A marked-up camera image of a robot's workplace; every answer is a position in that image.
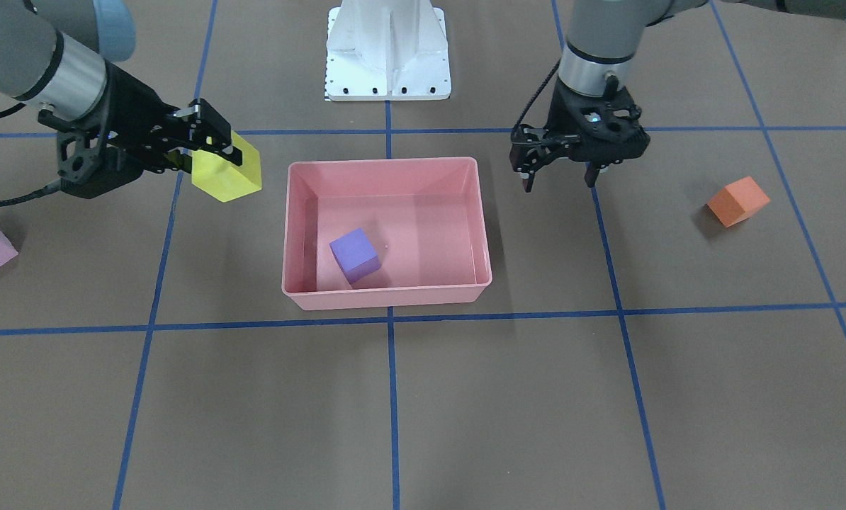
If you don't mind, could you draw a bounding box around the pink plastic bin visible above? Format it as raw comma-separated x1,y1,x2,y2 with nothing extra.
281,157,493,311

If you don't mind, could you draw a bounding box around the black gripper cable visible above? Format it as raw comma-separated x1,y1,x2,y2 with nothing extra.
0,103,66,208

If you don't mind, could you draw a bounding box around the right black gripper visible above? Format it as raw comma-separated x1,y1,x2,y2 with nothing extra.
40,64,244,199

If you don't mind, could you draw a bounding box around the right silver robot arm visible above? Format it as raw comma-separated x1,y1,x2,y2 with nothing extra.
0,1,262,207

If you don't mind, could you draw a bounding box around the purple foam block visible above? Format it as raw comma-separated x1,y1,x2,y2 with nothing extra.
329,228,382,285

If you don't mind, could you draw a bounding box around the yellow foam block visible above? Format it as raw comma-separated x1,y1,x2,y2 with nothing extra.
191,130,262,203

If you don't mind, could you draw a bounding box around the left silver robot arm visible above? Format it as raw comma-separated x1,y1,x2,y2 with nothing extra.
509,1,704,193

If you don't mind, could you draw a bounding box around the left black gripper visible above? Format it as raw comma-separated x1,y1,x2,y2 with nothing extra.
510,74,650,193

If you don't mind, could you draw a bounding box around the orange foam block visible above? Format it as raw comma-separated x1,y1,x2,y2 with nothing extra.
706,176,772,228

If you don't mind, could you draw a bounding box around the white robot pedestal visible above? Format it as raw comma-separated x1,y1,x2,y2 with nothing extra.
324,1,452,101

